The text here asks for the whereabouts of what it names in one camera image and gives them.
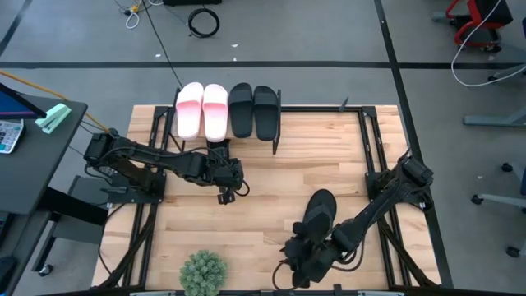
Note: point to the mint green stapler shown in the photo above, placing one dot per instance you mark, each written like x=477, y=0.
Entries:
x=53, y=117

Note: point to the office chair base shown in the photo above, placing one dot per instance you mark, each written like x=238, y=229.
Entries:
x=501, y=200

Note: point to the red and black cart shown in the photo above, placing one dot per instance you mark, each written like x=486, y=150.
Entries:
x=491, y=10

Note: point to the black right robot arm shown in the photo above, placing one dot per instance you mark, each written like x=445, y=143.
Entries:
x=378, y=205

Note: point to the wood shelf black metal frame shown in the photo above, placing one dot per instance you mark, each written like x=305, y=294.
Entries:
x=276, y=140

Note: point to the black computer monitor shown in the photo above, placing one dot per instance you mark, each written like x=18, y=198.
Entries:
x=16, y=104

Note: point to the green potted plant white pot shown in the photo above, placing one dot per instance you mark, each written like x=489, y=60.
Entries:
x=203, y=273

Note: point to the black desk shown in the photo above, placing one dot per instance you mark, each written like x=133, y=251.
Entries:
x=45, y=164

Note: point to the black clamp lever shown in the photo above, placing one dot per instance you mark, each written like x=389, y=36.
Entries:
x=344, y=104

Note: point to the black slide sandal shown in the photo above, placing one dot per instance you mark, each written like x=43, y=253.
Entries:
x=241, y=115
x=266, y=119

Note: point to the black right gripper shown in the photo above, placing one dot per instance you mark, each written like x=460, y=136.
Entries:
x=312, y=263

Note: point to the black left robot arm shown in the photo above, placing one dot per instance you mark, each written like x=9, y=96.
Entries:
x=164, y=158

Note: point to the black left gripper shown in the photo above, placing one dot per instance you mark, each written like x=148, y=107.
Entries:
x=226, y=174

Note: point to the pink slide sandal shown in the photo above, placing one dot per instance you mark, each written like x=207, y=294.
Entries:
x=189, y=115
x=215, y=119

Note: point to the black box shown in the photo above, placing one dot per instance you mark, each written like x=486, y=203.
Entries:
x=193, y=2

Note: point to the grey calculator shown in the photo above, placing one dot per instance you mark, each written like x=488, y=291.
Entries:
x=10, y=137

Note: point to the grey table leg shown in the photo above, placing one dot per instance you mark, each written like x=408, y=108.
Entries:
x=493, y=120

